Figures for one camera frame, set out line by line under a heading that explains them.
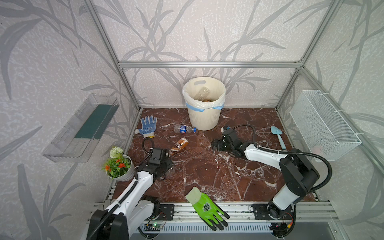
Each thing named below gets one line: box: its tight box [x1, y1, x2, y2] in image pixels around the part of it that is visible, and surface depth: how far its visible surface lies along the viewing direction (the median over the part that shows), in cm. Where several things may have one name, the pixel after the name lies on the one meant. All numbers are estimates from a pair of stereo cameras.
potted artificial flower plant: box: [102, 146, 135, 182], surface depth 77 cm
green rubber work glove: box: [185, 186, 230, 231], surface depth 75 cm
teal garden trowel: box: [270, 126, 287, 150], surface depth 104 cm
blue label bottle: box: [173, 124, 197, 134], surface depth 107 cm
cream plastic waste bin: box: [184, 76, 226, 131], surface depth 102 cm
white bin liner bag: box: [182, 76, 226, 112], surface depth 101 cm
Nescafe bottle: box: [169, 138, 189, 156], surface depth 96 cm
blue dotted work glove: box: [134, 115, 158, 139], surface depth 110 cm
